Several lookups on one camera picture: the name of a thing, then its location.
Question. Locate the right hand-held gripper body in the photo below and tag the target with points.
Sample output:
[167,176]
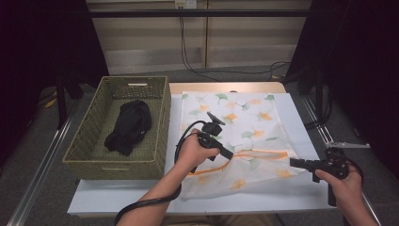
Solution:
[335,163]

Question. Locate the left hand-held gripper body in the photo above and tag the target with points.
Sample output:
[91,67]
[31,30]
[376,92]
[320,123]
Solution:
[210,132]

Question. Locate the white leaf-print mesh laundry bag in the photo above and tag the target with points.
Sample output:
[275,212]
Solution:
[251,125]

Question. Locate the black garment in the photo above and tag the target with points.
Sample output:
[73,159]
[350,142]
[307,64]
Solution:
[131,125]

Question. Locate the green woven basket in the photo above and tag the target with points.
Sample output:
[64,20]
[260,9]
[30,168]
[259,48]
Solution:
[94,147]

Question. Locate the person's left hand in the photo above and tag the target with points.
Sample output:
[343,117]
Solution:
[191,152]

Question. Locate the person's right hand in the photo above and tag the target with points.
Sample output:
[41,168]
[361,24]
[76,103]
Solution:
[349,191]

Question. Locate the black metal stand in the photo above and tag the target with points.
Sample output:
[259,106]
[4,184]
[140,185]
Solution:
[61,103]
[318,94]

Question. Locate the person's beige trousers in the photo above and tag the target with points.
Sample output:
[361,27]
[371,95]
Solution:
[194,220]

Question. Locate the black curtain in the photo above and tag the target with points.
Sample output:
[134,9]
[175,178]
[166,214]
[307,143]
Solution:
[360,62]
[37,47]

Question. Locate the black horizontal bar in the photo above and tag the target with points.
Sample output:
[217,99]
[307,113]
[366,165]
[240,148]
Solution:
[197,13]

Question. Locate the white table cover sheet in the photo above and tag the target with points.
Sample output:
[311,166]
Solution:
[103,197]

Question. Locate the aluminium rail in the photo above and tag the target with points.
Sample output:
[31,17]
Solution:
[316,119]
[40,175]

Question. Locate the white wall socket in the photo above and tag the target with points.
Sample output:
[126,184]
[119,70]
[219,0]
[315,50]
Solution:
[185,3]

